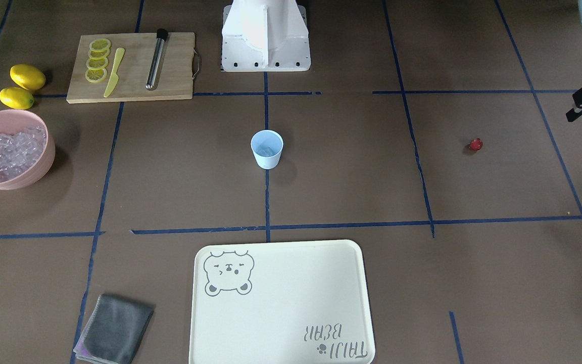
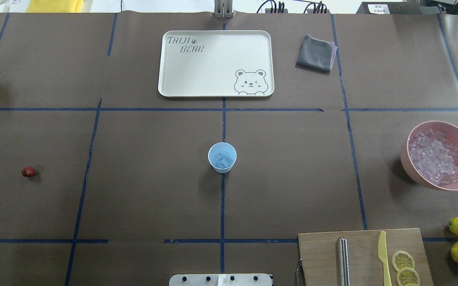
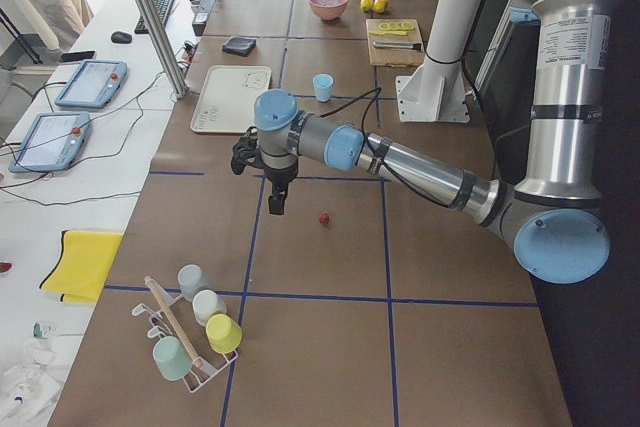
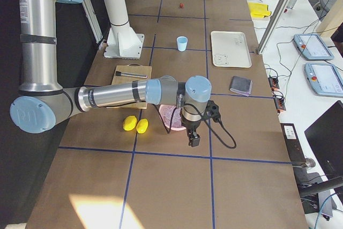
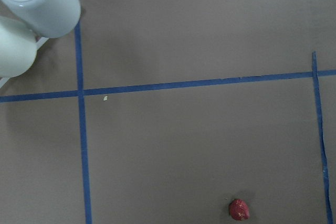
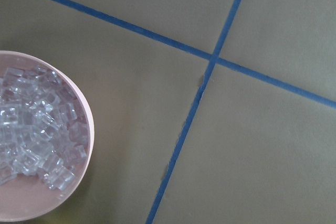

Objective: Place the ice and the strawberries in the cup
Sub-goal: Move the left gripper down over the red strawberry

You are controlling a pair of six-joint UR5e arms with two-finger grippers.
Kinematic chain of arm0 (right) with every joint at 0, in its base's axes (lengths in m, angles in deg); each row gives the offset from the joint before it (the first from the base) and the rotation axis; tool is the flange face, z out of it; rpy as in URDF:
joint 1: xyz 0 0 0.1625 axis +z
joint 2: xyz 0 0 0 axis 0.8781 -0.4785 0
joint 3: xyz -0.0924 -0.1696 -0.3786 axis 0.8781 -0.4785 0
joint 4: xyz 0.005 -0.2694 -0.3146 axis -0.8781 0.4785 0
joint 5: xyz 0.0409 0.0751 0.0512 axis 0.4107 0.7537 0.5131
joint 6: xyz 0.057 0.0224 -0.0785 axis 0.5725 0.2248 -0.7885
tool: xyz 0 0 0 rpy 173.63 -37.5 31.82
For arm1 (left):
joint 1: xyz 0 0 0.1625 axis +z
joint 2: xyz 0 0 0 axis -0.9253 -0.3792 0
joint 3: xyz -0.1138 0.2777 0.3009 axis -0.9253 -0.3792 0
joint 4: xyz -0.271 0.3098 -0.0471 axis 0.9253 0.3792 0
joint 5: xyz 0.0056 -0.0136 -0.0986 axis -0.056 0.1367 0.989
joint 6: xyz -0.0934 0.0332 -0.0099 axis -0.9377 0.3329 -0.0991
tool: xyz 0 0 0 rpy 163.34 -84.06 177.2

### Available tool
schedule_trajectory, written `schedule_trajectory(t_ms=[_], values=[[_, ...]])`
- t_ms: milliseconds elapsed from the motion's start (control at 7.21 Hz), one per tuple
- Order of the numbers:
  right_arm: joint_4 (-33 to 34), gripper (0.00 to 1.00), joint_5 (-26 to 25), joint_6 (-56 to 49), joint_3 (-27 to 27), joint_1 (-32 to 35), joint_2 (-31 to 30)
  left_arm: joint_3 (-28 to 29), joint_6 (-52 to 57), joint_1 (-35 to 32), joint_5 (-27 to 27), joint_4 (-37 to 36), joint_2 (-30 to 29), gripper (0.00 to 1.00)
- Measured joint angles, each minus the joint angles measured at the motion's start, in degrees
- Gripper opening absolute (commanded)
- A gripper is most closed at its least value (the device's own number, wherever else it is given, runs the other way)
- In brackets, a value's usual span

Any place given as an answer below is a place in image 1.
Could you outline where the yellow lemon far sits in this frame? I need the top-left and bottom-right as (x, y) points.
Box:
(0, 87), (35, 110)

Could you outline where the cream bear tray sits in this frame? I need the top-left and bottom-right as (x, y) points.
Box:
(188, 239), (376, 363)

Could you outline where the yellow plastic knife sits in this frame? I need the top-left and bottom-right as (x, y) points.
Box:
(103, 48), (125, 98)

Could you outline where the pile of clear ice cubes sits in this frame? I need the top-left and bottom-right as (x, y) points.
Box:
(0, 126), (47, 183)

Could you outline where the steel muddler black tip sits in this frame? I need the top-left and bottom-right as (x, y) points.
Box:
(145, 28), (169, 90)

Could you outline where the lemon slice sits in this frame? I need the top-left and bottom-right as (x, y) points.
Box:
(88, 38), (111, 53)
(86, 57), (109, 70)
(85, 68), (107, 83)
(88, 49), (110, 60)

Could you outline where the folded grey cloth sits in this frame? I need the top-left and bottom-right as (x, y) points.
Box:
(73, 294), (155, 363)

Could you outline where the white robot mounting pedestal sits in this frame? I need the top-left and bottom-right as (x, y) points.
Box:
(220, 1), (311, 72)

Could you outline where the yellow lemon near board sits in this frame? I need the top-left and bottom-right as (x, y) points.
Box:
(9, 64), (46, 92)

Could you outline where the light blue plastic cup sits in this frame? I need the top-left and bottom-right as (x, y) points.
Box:
(250, 129), (284, 170)

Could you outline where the wooden cutting board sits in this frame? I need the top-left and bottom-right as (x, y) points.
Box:
(66, 32), (199, 104)

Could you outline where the red strawberry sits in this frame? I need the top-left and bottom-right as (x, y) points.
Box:
(467, 138), (483, 152)

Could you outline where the pink bowl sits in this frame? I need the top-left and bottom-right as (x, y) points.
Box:
(0, 110), (55, 190)

